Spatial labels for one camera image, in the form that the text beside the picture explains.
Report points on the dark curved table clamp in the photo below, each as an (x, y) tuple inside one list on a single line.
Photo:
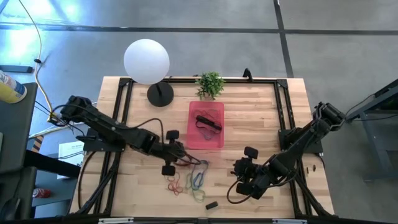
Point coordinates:
[(247, 74)]

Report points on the grey metal cart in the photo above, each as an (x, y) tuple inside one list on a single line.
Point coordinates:
[(385, 93)]

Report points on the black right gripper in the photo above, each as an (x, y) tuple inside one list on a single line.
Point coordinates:
[(252, 174)]

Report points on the small green potted plant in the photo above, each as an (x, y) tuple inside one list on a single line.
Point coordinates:
[(211, 84)]

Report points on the pink translucent plastic bin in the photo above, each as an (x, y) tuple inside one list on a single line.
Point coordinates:
[(194, 140)]

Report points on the wide blue rubber band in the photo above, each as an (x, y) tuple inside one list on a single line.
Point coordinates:
[(206, 165)]

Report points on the white globe lamp black stand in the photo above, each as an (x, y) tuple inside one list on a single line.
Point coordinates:
[(146, 62)]

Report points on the red drink can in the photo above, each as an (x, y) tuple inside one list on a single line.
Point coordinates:
[(42, 193)]

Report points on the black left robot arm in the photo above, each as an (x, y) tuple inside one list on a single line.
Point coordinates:
[(105, 124)]

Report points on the dark grey cabinet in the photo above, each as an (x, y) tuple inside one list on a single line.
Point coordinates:
[(15, 130)]

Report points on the black yellow striped marker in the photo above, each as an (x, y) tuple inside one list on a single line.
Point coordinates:
[(37, 143)]

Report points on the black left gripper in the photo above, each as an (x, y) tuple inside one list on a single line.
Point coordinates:
[(171, 152)]

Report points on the silver slide rail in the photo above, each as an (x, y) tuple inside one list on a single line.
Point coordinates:
[(289, 221), (115, 220)]

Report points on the green rubber band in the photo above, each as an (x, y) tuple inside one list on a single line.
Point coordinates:
[(187, 182), (203, 196)]

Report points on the black foam cylinder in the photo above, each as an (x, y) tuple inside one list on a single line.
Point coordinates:
[(211, 205)]

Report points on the white paper sheet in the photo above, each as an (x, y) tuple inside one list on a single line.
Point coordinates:
[(70, 155)]

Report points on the wide black rubber band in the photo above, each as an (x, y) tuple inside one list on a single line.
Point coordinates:
[(209, 123)]

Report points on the flat black bar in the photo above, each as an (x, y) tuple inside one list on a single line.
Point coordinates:
[(15, 69)]

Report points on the thin dark blue rubber band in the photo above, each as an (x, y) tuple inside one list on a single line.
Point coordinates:
[(206, 137)]

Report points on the light blue rubber band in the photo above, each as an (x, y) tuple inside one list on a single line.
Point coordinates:
[(194, 183)]

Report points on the yellow white wipes canister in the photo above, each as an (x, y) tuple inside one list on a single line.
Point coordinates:
[(11, 90)]

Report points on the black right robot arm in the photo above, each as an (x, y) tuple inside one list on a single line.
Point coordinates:
[(298, 143)]

